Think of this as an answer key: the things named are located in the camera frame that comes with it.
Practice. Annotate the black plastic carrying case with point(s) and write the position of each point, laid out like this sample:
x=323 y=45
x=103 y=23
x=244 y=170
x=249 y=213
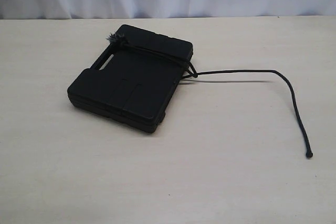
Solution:
x=134 y=79

